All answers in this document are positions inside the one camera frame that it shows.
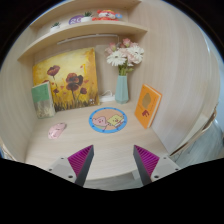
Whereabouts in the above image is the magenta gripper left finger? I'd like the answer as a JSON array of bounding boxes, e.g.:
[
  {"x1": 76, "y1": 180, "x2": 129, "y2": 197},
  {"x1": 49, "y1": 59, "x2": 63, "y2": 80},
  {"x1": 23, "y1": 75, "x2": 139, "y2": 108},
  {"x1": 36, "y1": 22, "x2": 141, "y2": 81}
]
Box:
[{"x1": 47, "y1": 144, "x2": 95, "y2": 187}]

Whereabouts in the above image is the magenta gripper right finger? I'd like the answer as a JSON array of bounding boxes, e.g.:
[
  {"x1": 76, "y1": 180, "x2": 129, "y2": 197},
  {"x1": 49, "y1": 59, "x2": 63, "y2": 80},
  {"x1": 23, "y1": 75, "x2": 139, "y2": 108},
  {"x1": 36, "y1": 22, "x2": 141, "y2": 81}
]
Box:
[{"x1": 133, "y1": 144, "x2": 182, "y2": 186}]

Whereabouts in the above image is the pink computer mouse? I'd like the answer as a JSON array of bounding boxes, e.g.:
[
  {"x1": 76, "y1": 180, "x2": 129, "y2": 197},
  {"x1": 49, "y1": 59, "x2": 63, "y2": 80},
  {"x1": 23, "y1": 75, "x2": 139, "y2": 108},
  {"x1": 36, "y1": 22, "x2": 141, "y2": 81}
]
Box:
[{"x1": 48, "y1": 123, "x2": 66, "y2": 139}]

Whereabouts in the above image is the round cartoon mouse pad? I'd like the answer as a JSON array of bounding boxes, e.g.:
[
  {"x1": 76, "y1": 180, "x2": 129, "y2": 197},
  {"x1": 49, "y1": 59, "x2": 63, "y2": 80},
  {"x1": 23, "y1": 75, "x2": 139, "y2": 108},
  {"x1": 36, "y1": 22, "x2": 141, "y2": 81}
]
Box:
[{"x1": 89, "y1": 107, "x2": 127, "y2": 134}]

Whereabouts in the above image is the orange book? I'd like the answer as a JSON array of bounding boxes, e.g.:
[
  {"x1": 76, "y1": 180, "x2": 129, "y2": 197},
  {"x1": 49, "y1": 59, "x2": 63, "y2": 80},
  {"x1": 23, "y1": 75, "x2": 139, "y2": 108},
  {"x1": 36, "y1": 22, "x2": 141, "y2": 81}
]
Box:
[{"x1": 135, "y1": 84, "x2": 162, "y2": 128}]

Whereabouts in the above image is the white power strip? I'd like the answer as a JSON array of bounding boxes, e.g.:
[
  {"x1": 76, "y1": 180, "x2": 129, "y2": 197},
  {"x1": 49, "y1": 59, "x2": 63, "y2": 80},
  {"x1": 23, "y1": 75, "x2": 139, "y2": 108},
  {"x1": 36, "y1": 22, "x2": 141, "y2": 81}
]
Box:
[{"x1": 99, "y1": 90, "x2": 115, "y2": 103}]

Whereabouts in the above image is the teal vase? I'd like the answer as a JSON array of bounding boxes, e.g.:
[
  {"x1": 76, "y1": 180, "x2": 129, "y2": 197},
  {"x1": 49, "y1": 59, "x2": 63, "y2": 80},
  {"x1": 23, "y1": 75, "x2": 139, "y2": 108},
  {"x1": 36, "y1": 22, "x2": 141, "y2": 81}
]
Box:
[{"x1": 115, "y1": 76, "x2": 129, "y2": 104}]

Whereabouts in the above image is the green and beige book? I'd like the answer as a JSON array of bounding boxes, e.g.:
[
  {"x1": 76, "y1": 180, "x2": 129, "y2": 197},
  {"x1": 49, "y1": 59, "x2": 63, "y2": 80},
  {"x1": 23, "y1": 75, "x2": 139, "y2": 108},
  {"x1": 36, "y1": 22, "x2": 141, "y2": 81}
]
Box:
[{"x1": 31, "y1": 82, "x2": 55, "y2": 119}]

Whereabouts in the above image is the poppy flower painting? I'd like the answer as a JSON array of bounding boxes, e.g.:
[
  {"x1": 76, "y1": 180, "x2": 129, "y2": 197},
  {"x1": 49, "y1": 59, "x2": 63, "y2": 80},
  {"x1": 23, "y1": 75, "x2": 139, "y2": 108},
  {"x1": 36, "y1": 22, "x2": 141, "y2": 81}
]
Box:
[{"x1": 33, "y1": 47, "x2": 99, "y2": 112}]

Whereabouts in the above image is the pink and white flower bouquet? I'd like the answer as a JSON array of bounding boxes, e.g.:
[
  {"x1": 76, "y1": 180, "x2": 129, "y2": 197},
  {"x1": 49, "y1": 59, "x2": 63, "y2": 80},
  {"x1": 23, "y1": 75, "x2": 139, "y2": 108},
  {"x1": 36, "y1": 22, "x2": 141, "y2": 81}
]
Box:
[{"x1": 105, "y1": 38, "x2": 144, "y2": 76}]

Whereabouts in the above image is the small potted plant left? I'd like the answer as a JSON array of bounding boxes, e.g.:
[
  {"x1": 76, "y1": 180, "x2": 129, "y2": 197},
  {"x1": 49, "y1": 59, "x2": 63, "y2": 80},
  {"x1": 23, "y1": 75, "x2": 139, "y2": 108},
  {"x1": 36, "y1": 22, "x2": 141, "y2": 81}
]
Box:
[{"x1": 50, "y1": 22, "x2": 61, "y2": 31}]

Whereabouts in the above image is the small potted plant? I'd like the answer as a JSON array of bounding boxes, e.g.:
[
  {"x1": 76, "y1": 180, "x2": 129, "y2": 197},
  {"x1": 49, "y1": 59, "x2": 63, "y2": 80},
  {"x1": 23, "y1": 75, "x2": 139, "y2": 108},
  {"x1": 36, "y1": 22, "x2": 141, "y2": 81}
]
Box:
[
  {"x1": 81, "y1": 11, "x2": 92, "y2": 22},
  {"x1": 50, "y1": 22, "x2": 61, "y2": 31}
]

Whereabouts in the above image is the purple round sign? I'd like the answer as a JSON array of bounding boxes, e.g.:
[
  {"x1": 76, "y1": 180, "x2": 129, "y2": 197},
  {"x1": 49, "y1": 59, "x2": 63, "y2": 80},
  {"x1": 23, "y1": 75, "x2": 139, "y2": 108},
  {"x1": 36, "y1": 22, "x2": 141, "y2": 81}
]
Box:
[{"x1": 69, "y1": 15, "x2": 84, "y2": 25}]

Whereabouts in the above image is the small potted plant right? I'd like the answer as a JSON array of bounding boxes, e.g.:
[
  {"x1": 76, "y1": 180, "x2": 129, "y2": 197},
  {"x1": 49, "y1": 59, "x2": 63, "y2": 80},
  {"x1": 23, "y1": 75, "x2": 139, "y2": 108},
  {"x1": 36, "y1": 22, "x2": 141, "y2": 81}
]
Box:
[{"x1": 81, "y1": 11, "x2": 92, "y2": 22}]

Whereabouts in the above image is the red plush toy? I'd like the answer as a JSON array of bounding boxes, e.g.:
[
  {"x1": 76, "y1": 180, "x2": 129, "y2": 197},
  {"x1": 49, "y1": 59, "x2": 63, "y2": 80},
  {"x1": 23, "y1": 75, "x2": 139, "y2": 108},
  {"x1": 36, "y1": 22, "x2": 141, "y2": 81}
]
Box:
[{"x1": 92, "y1": 10, "x2": 122, "y2": 21}]

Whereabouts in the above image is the wooden wall shelf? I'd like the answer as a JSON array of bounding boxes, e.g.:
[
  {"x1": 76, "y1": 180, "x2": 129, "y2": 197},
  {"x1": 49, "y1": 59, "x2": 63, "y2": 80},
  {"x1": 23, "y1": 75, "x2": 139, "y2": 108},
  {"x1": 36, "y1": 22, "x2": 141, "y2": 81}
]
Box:
[{"x1": 19, "y1": 0, "x2": 148, "y2": 60}]

